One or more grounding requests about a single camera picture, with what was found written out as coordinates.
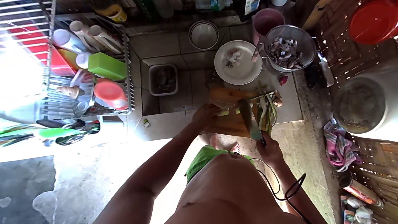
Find yellow plastic container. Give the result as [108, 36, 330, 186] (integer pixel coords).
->
[57, 48, 81, 71]

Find yellow plastic tub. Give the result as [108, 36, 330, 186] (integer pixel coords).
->
[95, 4, 127, 23]

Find person's right forearm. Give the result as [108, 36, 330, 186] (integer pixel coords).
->
[270, 159, 328, 224]

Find bundle of assorted utensils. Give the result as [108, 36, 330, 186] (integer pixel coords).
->
[0, 118, 101, 147]

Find person's left hand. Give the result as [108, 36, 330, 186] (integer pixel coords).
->
[192, 103, 222, 129]

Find person's legs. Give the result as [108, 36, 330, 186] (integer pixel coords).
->
[208, 133, 241, 154]

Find brown ginger root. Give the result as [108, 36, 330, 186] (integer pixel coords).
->
[273, 90, 284, 108]

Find food scraps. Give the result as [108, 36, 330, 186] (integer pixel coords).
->
[226, 48, 243, 68]

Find pink handled utensil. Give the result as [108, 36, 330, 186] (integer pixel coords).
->
[251, 43, 260, 63]

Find wooden post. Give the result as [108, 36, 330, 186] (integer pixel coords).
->
[302, 0, 335, 30]

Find white grey utensil holder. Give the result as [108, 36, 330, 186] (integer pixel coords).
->
[95, 115, 128, 143]

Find wooden cutting board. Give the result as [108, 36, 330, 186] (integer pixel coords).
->
[200, 87, 260, 138]

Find red plastic tray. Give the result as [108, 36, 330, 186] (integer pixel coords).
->
[8, 21, 76, 77]

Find tiled sink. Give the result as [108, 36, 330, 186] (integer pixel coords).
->
[129, 26, 303, 141]

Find person's right hand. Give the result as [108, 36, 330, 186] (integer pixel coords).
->
[256, 130, 285, 169]

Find dark bottle with white label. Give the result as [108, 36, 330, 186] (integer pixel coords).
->
[237, 0, 260, 22]

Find black cable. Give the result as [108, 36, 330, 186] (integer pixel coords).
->
[249, 158, 311, 224]

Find beige tall cup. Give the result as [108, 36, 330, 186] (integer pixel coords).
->
[89, 25, 123, 55]
[69, 21, 101, 52]

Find bright green plastic container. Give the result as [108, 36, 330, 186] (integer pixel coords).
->
[88, 52, 127, 81]

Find knife with silver blade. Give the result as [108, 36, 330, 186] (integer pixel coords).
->
[317, 51, 335, 88]

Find person's left forearm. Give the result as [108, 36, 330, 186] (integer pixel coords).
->
[93, 121, 206, 224]

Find pink purple patterned cloth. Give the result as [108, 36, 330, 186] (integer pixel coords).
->
[323, 118, 364, 172]

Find clear bottle with green label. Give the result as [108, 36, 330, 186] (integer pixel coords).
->
[195, 0, 233, 12]

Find metal wire dish rack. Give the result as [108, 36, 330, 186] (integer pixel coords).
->
[43, 12, 135, 120]

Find pile of chopped purplish pieces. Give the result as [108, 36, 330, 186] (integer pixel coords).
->
[269, 37, 303, 69]

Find pink plastic pitcher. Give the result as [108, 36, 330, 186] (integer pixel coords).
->
[252, 8, 285, 46]

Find crumpled clear plastic bag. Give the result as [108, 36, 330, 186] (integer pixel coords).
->
[354, 206, 374, 224]

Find red round plastic basin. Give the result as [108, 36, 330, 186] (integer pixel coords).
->
[349, 0, 398, 45]

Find clear round bowl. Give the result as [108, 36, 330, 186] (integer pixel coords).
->
[264, 24, 317, 73]

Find coral red plastic cup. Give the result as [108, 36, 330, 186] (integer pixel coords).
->
[93, 78, 129, 111]

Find cylindrical can with red print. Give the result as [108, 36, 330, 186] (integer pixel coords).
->
[340, 177, 384, 208]

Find person's body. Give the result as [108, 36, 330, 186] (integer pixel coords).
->
[164, 145, 308, 224]

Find white round plate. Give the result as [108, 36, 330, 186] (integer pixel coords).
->
[214, 40, 263, 86]

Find white plastic cup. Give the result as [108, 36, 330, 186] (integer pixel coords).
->
[52, 29, 87, 53]

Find knife with black handle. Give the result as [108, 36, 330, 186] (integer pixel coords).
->
[238, 99, 267, 147]

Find bunch of green vegetable stalks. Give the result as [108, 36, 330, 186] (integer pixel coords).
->
[250, 90, 278, 136]

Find square translucent plastic tub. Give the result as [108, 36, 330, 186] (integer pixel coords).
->
[149, 64, 178, 96]

